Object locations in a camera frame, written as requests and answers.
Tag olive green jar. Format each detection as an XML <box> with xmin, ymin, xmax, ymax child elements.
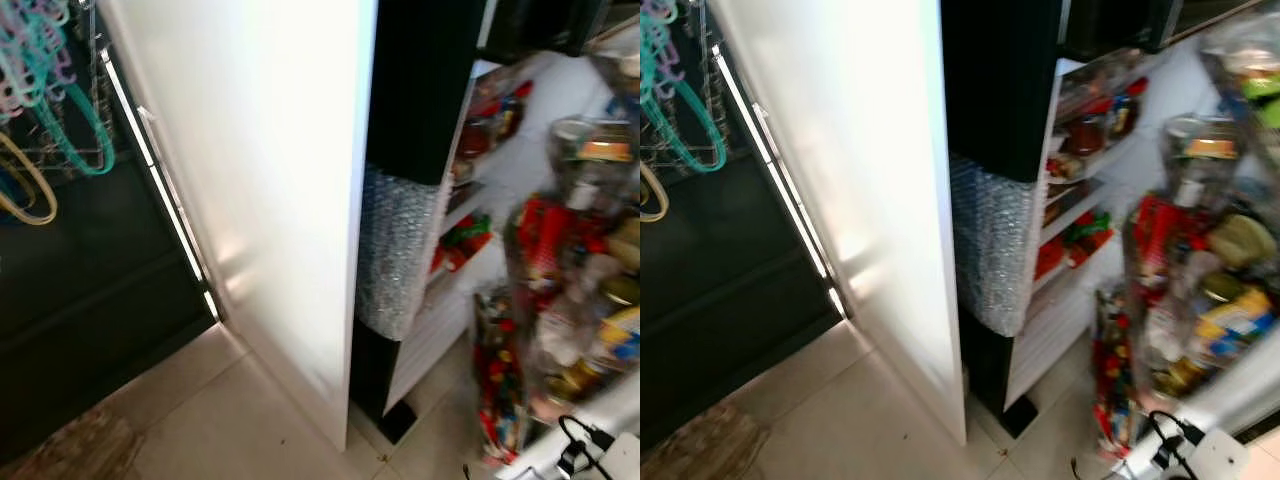
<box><xmin>1204</xmin><ymin>212</ymin><xmax>1277</xmax><ymax>272</ymax></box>
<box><xmin>604</xmin><ymin>214</ymin><xmax>641</xmax><ymax>272</ymax></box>

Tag red and green package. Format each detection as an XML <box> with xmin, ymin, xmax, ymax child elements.
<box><xmin>434</xmin><ymin>211</ymin><xmax>494</xmax><ymax>274</ymax></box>
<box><xmin>1034</xmin><ymin>209</ymin><xmax>1114</xmax><ymax>282</ymax></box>

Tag red jars on shelf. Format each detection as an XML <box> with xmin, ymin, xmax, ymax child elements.
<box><xmin>1059</xmin><ymin>74</ymin><xmax>1147</xmax><ymax>162</ymax></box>
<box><xmin>454</xmin><ymin>84</ymin><xmax>532</xmax><ymax>162</ymax></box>

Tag pink clothes hanger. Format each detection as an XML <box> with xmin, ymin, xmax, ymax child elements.
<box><xmin>640</xmin><ymin>0</ymin><xmax>693</xmax><ymax>103</ymax></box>
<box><xmin>0</xmin><ymin>0</ymin><xmax>73</xmax><ymax>113</ymax></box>

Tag black fridge freezer door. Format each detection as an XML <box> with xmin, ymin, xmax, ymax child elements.
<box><xmin>477</xmin><ymin>0</ymin><xmax>614</xmax><ymax>67</ymax></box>
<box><xmin>1058</xmin><ymin>0</ymin><xmax>1280</xmax><ymax>63</ymax></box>

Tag glass jar with orange label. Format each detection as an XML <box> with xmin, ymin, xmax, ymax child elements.
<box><xmin>1159</xmin><ymin>114</ymin><xmax>1247</xmax><ymax>207</ymax></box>
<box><xmin>549</xmin><ymin>117</ymin><xmax>637</xmax><ymax>207</ymax></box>

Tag bubble wrap sheet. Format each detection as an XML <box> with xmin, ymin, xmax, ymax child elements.
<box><xmin>354</xmin><ymin>163</ymin><xmax>453</xmax><ymax>343</ymax></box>
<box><xmin>947</xmin><ymin>153</ymin><xmax>1048</xmax><ymax>338</ymax></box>

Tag red food package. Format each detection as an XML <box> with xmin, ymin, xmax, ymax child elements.
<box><xmin>509</xmin><ymin>194</ymin><xmax>602</xmax><ymax>297</ymax></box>
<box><xmin>1124</xmin><ymin>194</ymin><xmax>1217</xmax><ymax>302</ymax></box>

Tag teal clothes hanger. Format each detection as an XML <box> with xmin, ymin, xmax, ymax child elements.
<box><xmin>640</xmin><ymin>25</ymin><xmax>730</xmax><ymax>173</ymax></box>
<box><xmin>0</xmin><ymin>0</ymin><xmax>118</xmax><ymax>178</ymax></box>

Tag brown patterned floor mat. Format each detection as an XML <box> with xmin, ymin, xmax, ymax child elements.
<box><xmin>649</xmin><ymin>399</ymin><xmax>772</xmax><ymax>480</ymax></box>
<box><xmin>0</xmin><ymin>404</ymin><xmax>142</xmax><ymax>480</ymax></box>

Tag colourful red candy bag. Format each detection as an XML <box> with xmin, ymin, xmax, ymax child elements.
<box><xmin>1091</xmin><ymin>284</ymin><xmax>1142</xmax><ymax>462</ymax></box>
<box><xmin>471</xmin><ymin>284</ymin><xmax>527</xmax><ymax>464</ymax></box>

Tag metal wire rack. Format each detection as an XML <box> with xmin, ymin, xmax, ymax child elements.
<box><xmin>0</xmin><ymin>0</ymin><xmax>114</xmax><ymax>173</ymax></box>
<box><xmin>640</xmin><ymin>0</ymin><xmax>743</xmax><ymax>168</ymax></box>

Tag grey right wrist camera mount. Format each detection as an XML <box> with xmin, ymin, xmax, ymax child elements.
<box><xmin>597</xmin><ymin>431</ymin><xmax>641</xmax><ymax>480</ymax></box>
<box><xmin>1184</xmin><ymin>427</ymin><xmax>1252</xmax><ymax>480</ymax></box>

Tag black fridge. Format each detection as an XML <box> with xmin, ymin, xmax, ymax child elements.
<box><xmin>349</xmin><ymin>0</ymin><xmax>616</xmax><ymax>443</ymax></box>
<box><xmin>940</xmin><ymin>0</ymin><xmax>1201</xmax><ymax>441</ymax></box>

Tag clear bag with green item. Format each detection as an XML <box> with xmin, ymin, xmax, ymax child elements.
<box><xmin>1199</xmin><ymin>9</ymin><xmax>1280</xmax><ymax>123</ymax></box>

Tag yellow clothes hanger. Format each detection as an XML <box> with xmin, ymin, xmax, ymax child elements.
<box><xmin>640</xmin><ymin>158</ymin><xmax>669</xmax><ymax>224</ymax></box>
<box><xmin>0</xmin><ymin>128</ymin><xmax>59</xmax><ymax>227</ymax></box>

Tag black glossy cabinet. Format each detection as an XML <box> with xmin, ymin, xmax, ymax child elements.
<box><xmin>0</xmin><ymin>0</ymin><xmax>223</xmax><ymax>468</ymax></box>
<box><xmin>640</xmin><ymin>40</ymin><xmax>848</xmax><ymax>453</ymax></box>

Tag yellow and blue pack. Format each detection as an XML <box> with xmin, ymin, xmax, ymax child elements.
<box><xmin>597</xmin><ymin>304</ymin><xmax>641</xmax><ymax>367</ymax></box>
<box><xmin>1194</xmin><ymin>287</ymin><xmax>1277</xmax><ymax>357</ymax></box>

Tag black fridge main door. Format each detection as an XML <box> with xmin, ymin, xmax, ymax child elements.
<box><xmin>1090</xmin><ymin>10</ymin><xmax>1280</xmax><ymax>480</ymax></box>
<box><xmin>470</xmin><ymin>40</ymin><xmax>641</xmax><ymax>480</ymax></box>

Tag clear plastic bottle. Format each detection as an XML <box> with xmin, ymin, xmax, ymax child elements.
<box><xmin>1144</xmin><ymin>289</ymin><xmax>1202</xmax><ymax>372</ymax></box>
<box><xmin>534</xmin><ymin>254</ymin><xmax>617</xmax><ymax>377</ymax></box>

